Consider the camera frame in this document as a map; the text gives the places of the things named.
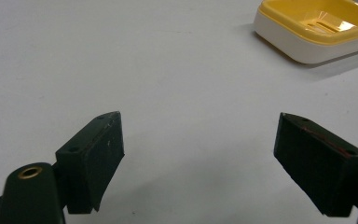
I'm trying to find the yellow and white soap dish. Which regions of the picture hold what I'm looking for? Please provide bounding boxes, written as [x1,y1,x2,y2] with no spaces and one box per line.
[254,0,358,65]

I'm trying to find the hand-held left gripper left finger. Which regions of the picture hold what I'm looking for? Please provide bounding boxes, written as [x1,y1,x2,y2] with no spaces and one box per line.
[55,110,126,215]

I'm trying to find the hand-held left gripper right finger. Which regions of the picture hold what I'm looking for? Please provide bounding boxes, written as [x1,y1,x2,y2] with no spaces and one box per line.
[273,112,358,218]

